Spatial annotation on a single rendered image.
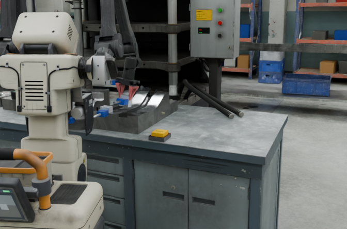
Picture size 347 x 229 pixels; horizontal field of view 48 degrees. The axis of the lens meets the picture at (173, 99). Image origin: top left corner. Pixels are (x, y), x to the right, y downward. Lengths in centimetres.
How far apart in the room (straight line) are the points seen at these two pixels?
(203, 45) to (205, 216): 118
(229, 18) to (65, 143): 141
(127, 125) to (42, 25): 67
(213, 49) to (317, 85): 301
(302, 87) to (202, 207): 375
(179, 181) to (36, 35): 92
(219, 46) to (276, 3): 557
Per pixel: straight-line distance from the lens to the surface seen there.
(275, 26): 813
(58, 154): 161
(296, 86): 547
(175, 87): 262
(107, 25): 164
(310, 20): 832
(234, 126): 206
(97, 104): 225
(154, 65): 272
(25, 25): 160
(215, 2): 260
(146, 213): 207
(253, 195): 181
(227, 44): 258
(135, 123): 192
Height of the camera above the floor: 140
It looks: 13 degrees down
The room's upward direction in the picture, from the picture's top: 1 degrees counter-clockwise
